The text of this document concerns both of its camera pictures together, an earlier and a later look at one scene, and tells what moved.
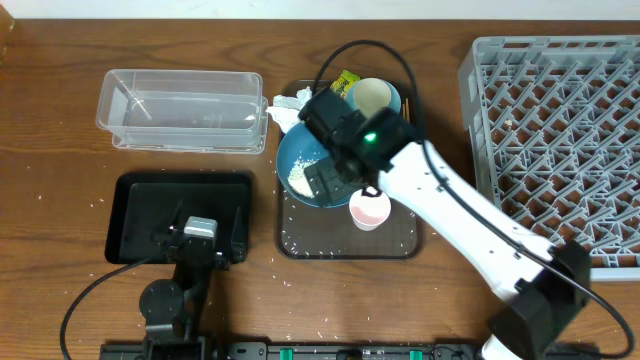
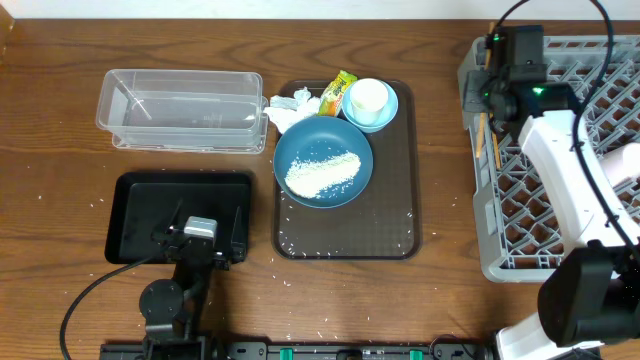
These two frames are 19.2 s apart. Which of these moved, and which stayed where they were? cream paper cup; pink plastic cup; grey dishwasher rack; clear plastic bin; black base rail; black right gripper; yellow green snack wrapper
Moved: pink plastic cup; black right gripper
Stayed: black base rail; yellow green snack wrapper; clear plastic bin; grey dishwasher rack; cream paper cup
